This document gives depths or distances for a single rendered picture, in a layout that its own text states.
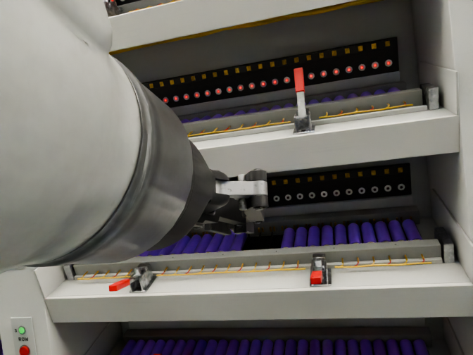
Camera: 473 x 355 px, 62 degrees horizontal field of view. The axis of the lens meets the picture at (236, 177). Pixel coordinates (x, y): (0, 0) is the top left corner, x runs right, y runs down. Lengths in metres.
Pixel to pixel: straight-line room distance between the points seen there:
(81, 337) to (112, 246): 0.64
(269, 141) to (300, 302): 0.22
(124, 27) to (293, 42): 0.29
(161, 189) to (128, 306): 0.49
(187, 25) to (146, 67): 0.25
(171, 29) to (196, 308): 0.39
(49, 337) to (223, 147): 0.41
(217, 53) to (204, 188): 0.56
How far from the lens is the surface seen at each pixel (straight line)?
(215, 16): 0.57
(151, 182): 0.16
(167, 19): 0.59
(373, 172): 0.68
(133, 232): 0.17
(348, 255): 0.58
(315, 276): 0.49
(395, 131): 0.52
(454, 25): 0.55
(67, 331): 0.77
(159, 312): 0.62
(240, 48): 0.76
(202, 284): 0.60
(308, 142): 0.52
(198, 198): 0.22
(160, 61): 0.80
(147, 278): 0.63
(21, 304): 0.75
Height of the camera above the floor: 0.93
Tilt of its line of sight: 2 degrees down
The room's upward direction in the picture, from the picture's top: 7 degrees counter-clockwise
